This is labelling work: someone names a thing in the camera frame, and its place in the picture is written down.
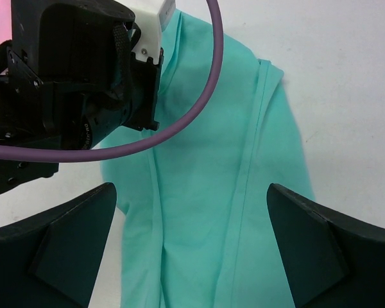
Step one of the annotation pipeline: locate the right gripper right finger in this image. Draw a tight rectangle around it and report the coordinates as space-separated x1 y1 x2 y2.
267 184 385 307

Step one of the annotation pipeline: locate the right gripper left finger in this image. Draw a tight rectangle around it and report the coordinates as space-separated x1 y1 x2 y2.
0 183 117 307

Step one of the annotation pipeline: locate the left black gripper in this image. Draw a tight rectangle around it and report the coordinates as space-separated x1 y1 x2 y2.
0 1 164 150

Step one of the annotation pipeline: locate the mint green t shirt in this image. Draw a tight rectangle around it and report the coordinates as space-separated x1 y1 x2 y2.
99 8 317 308

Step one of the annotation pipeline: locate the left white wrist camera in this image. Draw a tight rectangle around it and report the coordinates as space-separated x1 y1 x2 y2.
121 0 176 65

